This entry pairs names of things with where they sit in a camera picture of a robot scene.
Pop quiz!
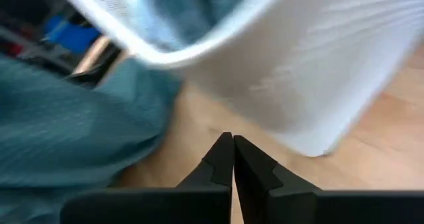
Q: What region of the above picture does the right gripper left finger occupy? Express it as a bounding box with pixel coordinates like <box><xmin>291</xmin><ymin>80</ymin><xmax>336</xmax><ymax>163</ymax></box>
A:
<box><xmin>60</xmin><ymin>131</ymin><xmax>235</xmax><ymax>224</ymax></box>

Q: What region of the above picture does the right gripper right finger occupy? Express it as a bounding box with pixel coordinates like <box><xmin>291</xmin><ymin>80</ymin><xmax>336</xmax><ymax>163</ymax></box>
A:
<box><xmin>233</xmin><ymin>134</ymin><xmax>424</xmax><ymax>224</ymax></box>

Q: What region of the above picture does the white perforated plastic basket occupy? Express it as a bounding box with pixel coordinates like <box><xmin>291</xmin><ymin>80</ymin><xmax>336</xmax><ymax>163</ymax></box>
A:
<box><xmin>54</xmin><ymin>0</ymin><xmax>424</xmax><ymax>158</ymax></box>

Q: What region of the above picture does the teal dotted cloth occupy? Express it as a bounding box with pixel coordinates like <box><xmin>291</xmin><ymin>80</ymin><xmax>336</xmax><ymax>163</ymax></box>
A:
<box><xmin>0</xmin><ymin>56</ymin><xmax>183</xmax><ymax>224</ymax></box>

